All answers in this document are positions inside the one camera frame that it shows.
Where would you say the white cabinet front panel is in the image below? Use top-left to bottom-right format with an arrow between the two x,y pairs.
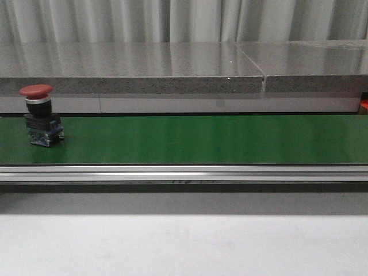
0,92 -> 361,114

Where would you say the green conveyor belt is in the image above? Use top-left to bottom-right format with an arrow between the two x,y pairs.
1,115 -> 367,165

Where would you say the grey speckled left countertop slab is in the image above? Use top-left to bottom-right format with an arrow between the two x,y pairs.
1,43 -> 263,95

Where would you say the grey speckled countertop slab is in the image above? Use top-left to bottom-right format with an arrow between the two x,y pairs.
1,43 -> 263,95
236,40 -> 367,97

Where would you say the grey speckled right countertop slab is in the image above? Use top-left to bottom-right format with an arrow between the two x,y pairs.
236,40 -> 367,97

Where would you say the red plastic tray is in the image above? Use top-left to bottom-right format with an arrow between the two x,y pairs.
358,99 -> 368,115

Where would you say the grey pleated curtain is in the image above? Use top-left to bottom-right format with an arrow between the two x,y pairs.
1,1 -> 367,43

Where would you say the aluminium conveyor frame rail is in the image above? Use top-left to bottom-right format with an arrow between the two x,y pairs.
1,165 -> 367,183

